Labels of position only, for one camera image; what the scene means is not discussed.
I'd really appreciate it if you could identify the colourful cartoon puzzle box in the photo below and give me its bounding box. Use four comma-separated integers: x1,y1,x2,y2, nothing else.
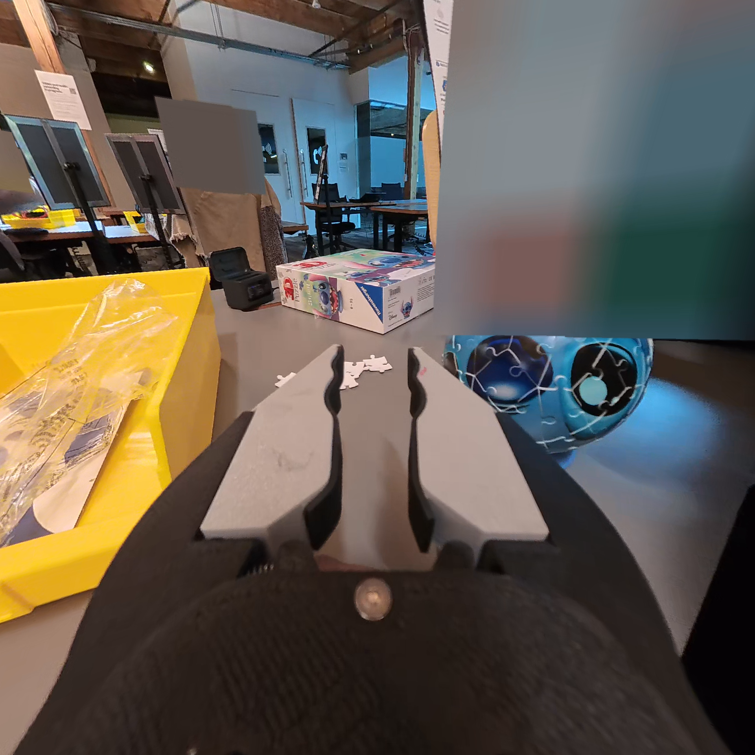
275,249,437,336

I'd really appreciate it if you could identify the black hard case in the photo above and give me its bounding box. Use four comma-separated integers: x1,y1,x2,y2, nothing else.
209,247,274,312

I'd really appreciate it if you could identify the clear plastic bag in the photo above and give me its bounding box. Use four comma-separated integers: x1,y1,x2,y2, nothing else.
0,277,179,548

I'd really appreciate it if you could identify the dark screen on stand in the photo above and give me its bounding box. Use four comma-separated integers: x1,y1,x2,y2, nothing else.
105,133,187,269
2,113,113,275

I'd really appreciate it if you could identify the yellow plastic bin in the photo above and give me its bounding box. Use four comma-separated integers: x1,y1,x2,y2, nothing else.
0,267,223,624

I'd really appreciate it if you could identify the printed paper booklet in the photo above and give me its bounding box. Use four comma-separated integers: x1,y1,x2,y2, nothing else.
0,401,129,548

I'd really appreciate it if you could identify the white wall notice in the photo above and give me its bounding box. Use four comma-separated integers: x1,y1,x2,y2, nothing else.
34,70,93,132

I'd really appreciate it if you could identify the black office chair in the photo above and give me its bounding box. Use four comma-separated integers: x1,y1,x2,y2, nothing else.
315,182,358,253

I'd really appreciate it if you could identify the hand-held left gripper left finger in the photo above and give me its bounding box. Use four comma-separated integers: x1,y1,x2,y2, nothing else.
199,344,345,553

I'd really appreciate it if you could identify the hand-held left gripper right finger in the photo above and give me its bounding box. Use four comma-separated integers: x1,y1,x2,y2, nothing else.
407,346,551,554

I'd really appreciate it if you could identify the blue cartoon puzzle ball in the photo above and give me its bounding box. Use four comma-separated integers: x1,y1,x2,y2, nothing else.
442,335,654,458

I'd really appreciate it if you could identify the white instruction sheet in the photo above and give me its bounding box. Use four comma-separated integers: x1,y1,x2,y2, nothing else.
424,0,454,113

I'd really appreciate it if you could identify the wooden office table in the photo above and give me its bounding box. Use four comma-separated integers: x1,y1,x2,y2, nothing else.
300,201,381,249
370,203,429,251

